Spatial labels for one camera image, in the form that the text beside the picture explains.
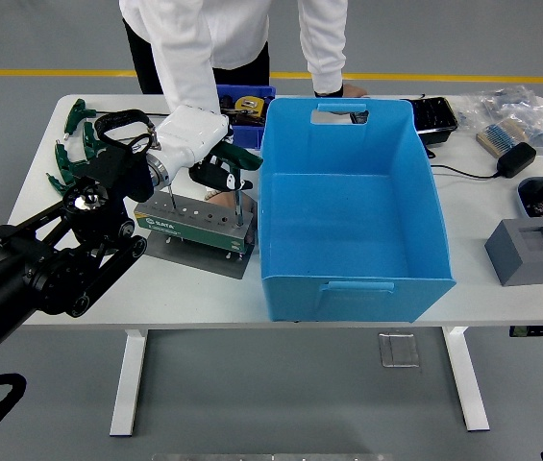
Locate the person's right hand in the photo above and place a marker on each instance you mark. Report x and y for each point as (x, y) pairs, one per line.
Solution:
(247, 202)

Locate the person's left hand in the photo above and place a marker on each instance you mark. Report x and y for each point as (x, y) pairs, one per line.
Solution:
(353, 91)

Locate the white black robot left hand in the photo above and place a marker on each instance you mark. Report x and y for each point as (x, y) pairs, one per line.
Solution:
(189, 134)

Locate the green grey hex key stand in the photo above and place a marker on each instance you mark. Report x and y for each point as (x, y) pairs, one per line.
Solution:
(189, 230)

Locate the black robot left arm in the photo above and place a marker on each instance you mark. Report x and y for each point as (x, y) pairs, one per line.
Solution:
(7, 278)

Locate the person's left forearm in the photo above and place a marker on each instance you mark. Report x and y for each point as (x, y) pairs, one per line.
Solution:
(326, 48)

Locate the large light blue plastic box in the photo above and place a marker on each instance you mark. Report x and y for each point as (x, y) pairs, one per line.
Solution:
(348, 216)

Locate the small black device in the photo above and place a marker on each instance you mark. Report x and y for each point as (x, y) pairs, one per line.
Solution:
(358, 117)

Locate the black parts in bin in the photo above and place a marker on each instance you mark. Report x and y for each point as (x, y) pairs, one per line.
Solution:
(227, 102)

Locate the small dark blue parts bin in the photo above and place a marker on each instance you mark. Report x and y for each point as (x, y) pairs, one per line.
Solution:
(247, 137)

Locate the yellow tape measure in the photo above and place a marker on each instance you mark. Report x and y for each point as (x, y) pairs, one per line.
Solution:
(248, 103)

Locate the black plastic tray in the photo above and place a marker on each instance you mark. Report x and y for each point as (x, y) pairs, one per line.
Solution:
(434, 117)

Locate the white table leg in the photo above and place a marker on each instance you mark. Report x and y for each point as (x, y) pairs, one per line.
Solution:
(129, 384)
(468, 384)

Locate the person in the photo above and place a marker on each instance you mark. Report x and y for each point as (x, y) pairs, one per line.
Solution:
(232, 29)

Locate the resistor tape bundle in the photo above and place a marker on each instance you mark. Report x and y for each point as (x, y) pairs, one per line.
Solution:
(499, 134)

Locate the clear bags of components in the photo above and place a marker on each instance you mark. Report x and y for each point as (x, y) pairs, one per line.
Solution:
(506, 103)

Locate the black power adapter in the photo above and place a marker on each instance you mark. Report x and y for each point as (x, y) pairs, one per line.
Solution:
(517, 159)

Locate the metal floor plate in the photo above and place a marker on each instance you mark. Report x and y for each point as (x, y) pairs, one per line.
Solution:
(398, 350)

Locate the grey foam block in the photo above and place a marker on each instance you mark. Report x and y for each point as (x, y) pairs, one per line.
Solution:
(525, 254)

